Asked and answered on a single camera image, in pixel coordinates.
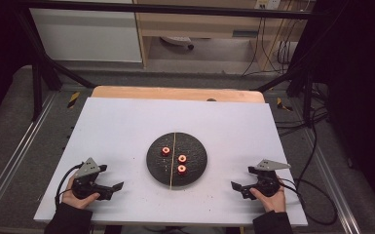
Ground person's right hand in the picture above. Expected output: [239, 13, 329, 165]
[249, 176, 287, 214]

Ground white wall socket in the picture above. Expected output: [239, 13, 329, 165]
[254, 0, 281, 11]

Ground black metal frame strut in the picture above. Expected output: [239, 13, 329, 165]
[256, 19, 330, 128]
[13, 9, 96, 122]

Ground white cabinet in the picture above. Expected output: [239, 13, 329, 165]
[28, 8, 143, 63]

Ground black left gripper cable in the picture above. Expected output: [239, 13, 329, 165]
[55, 163, 84, 209]

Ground person's left hand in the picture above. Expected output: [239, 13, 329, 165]
[61, 175, 101, 210]

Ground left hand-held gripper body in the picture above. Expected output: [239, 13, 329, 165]
[71, 157, 114, 200]

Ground bundle of hanging black cables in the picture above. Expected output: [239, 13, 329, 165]
[242, 16, 301, 78]

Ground white chair base with wheel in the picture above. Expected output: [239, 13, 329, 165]
[160, 35, 196, 51]

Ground wooden table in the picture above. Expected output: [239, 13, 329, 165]
[91, 85, 266, 104]

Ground white board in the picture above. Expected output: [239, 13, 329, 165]
[33, 97, 309, 227]

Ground aluminium rail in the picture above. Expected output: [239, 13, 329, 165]
[303, 128, 362, 234]
[0, 92, 58, 222]

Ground black metal frame bar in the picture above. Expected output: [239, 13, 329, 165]
[13, 0, 316, 20]

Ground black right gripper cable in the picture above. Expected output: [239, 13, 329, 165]
[277, 123, 339, 226]

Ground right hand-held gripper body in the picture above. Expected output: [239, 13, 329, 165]
[247, 159, 291, 198]

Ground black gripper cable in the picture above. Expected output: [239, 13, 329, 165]
[277, 123, 339, 226]
[55, 163, 84, 209]

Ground black floor cables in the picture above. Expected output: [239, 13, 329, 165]
[274, 82, 331, 137]

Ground black round plate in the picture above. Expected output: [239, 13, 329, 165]
[146, 132, 208, 187]

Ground yellow black tape strip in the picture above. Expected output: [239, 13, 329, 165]
[66, 91, 81, 109]
[276, 97, 294, 112]

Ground light wooden desk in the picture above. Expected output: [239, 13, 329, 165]
[132, 0, 316, 71]

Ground thin wooden skewer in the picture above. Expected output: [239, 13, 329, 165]
[169, 132, 176, 190]

